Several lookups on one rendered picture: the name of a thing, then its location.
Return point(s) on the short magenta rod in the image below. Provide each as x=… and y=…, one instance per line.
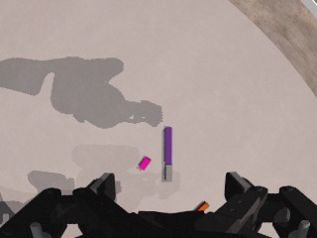
x=145, y=163

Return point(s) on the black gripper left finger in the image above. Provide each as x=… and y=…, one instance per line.
x=47, y=215

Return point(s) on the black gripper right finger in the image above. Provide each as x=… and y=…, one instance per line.
x=244, y=209

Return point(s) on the purple rod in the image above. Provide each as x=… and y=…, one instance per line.
x=168, y=145

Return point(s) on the orange rod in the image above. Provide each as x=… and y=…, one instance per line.
x=203, y=206

